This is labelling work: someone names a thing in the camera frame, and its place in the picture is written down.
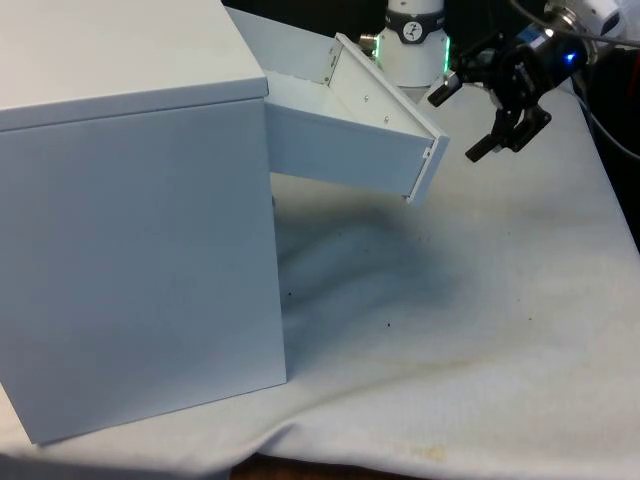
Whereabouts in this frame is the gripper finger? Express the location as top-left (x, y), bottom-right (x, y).
top-left (464, 47), bottom-right (553, 163)
top-left (427, 32), bottom-right (507, 108)

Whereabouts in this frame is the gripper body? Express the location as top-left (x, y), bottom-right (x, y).
top-left (522, 29), bottom-right (590, 96)

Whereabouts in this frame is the white drawer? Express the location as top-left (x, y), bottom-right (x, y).
top-left (224, 5), bottom-right (451, 207)

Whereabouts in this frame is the white chest of drawers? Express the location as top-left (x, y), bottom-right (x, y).
top-left (0, 0), bottom-right (288, 448)

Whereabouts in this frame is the black cable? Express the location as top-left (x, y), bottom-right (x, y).
top-left (574, 27), bottom-right (640, 49)
top-left (509, 0), bottom-right (551, 27)
top-left (579, 74), bottom-right (640, 161)

